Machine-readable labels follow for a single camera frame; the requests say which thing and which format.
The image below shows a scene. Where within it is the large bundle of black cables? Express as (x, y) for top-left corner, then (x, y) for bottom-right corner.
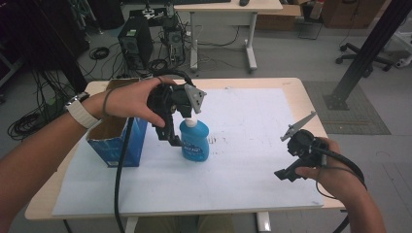
(7, 69), (77, 142)

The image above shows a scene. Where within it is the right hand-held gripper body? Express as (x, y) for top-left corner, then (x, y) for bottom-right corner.
(280, 111), (328, 170)

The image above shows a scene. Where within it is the dark floor mat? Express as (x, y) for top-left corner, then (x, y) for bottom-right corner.
(302, 81), (392, 136)

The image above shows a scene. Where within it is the blue bottle with white cap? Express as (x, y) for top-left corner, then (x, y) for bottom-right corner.
(179, 117), (211, 163)

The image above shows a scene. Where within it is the white band wristwatch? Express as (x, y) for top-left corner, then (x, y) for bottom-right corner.
(63, 91), (100, 130)

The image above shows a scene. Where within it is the small open computer case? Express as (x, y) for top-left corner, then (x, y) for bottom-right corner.
(163, 27), (187, 64)

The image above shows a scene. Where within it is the thin left wrist cord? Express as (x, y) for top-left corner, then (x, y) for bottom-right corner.
(102, 84), (130, 118)

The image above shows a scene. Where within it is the thin wrist cord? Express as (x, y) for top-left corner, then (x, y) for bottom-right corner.
(315, 165), (358, 200)
(102, 84), (130, 118)

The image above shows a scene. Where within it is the small coiled black cable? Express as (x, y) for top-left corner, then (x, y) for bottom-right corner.
(87, 46), (111, 61)

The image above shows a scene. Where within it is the thin right wrist cord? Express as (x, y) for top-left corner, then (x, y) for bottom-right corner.
(315, 165), (358, 200)

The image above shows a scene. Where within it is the brown wooden cabinet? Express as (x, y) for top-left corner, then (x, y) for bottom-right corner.
(320, 0), (392, 29)

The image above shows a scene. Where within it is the white table leg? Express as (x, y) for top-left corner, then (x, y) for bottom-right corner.
(125, 216), (140, 233)
(256, 212), (272, 233)

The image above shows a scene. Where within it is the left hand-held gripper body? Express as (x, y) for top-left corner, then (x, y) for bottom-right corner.
(147, 82), (208, 123)

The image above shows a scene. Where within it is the coiled black cable by tower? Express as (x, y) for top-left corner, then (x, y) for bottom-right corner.
(147, 57), (169, 74)

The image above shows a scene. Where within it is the black office chair base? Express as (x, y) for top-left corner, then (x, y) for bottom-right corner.
(335, 42), (395, 78)

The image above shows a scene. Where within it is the black wire rack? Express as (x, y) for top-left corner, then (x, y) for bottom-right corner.
(296, 14), (325, 41)

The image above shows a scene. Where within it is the person's left hand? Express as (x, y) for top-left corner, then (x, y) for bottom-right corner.
(91, 77), (178, 129)

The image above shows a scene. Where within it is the white desk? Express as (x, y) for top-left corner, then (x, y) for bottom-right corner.
(173, 0), (284, 74)

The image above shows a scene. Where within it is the black metal stand post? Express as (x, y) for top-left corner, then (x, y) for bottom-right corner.
(323, 0), (412, 111)

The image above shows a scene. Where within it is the white table mat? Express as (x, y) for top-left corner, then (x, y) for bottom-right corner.
(51, 87), (325, 217)

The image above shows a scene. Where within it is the person's right hand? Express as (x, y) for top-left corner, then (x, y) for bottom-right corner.
(294, 137), (366, 208)

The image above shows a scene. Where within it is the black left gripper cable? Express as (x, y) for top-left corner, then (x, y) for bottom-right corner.
(114, 68), (196, 233)

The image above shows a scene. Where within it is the black computer tower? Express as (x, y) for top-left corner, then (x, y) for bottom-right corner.
(117, 16), (155, 71)

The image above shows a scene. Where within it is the blue cardboard box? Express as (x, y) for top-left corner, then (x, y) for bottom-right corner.
(86, 77), (149, 168)

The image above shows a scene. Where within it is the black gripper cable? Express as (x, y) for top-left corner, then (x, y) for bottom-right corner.
(309, 145), (368, 233)
(114, 68), (196, 233)

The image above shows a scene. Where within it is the open cardboard box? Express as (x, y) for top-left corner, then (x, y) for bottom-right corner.
(256, 3), (304, 32)

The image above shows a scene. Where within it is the black keyboard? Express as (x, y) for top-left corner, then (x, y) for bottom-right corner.
(171, 0), (232, 5)

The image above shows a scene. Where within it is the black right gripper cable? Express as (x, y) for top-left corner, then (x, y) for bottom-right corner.
(309, 145), (368, 233)

